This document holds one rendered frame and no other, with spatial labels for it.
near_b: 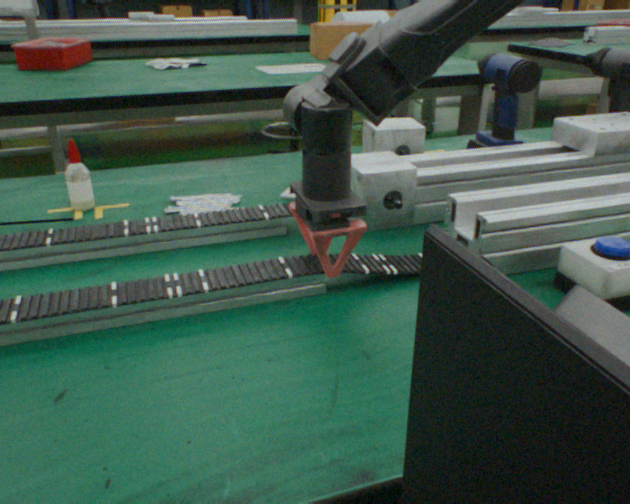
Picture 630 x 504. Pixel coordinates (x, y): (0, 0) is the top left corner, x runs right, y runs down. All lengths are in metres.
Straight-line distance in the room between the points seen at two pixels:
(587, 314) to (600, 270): 0.49
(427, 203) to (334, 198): 0.30
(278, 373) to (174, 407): 0.10
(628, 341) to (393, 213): 0.69
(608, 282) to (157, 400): 0.50
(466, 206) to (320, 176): 0.24
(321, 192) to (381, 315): 0.16
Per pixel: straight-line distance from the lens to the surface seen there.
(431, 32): 0.61
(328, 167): 0.64
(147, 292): 0.68
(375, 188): 0.86
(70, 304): 0.68
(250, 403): 0.55
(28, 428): 0.58
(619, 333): 0.22
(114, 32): 4.01
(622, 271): 0.73
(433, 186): 0.91
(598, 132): 1.06
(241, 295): 0.69
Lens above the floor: 1.14
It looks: 26 degrees down
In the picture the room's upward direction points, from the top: straight up
